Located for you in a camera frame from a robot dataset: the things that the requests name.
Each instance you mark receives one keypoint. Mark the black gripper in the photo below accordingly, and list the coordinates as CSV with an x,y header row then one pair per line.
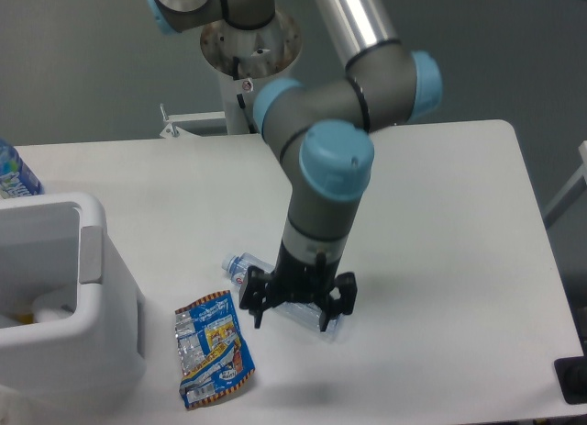
x,y
297,281

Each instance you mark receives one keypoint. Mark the clear crushed plastic bottle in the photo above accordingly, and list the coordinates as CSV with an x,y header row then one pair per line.
x,y
306,315

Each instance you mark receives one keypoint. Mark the blue snack wrapper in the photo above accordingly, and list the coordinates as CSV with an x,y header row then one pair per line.
x,y
214,357

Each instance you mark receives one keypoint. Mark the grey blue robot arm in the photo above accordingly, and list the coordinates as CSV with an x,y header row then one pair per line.
x,y
319,136

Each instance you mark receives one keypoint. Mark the white trash can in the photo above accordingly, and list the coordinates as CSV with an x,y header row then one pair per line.
x,y
71,311

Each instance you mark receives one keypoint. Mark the black device at table edge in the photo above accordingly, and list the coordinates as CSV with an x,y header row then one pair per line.
x,y
571,373

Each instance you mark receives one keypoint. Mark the blue labelled drink bottle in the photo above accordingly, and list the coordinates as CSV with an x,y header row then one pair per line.
x,y
17,179

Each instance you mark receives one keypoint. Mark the white pedestal base bracket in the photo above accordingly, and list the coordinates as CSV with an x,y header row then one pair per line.
x,y
205,124

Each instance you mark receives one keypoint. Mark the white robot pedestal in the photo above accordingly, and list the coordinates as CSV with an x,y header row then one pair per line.
x,y
243,81

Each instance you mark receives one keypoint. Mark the white frame at right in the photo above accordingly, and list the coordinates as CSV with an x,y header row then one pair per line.
x,y
569,193

